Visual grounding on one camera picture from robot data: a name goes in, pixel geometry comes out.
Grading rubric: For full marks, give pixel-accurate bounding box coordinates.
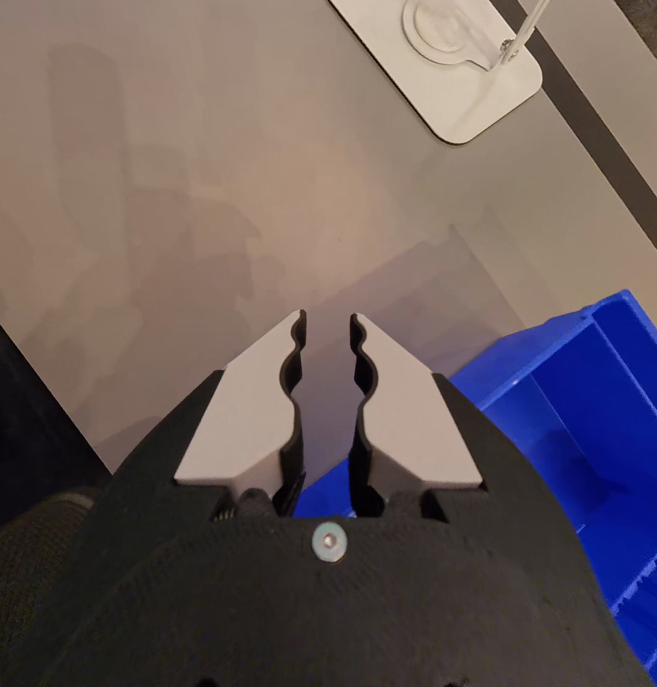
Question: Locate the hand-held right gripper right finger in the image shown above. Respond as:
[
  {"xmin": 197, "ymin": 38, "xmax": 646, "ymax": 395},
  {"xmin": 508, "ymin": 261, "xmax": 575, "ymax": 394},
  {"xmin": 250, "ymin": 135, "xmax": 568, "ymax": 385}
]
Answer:
[{"xmin": 349, "ymin": 313, "xmax": 484, "ymax": 517}]

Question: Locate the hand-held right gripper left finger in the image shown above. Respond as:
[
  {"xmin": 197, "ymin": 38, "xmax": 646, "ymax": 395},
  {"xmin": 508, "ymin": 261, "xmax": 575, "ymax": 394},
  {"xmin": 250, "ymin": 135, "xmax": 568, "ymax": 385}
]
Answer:
[{"xmin": 174, "ymin": 309, "xmax": 308, "ymax": 512}]

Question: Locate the blue plastic bin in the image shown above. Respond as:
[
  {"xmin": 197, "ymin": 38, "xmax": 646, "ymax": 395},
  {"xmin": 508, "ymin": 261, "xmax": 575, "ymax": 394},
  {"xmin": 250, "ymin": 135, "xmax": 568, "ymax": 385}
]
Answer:
[{"xmin": 293, "ymin": 289, "xmax": 657, "ymax": 674}]

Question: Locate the clear suction cup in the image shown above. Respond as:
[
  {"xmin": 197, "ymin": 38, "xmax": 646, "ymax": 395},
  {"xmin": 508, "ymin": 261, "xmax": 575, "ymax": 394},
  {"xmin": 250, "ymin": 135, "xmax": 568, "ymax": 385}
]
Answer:
[{"xmin": 402, "ymin": 0, "xmax": 514, "ymax": 70}]

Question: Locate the white rounded base plate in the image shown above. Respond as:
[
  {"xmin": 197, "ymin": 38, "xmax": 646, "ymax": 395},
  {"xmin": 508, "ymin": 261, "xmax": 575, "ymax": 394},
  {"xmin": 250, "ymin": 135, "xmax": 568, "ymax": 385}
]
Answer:
[{"xmin": 328, "ymin": 0, "xmax": 544, "ymax": 146}]

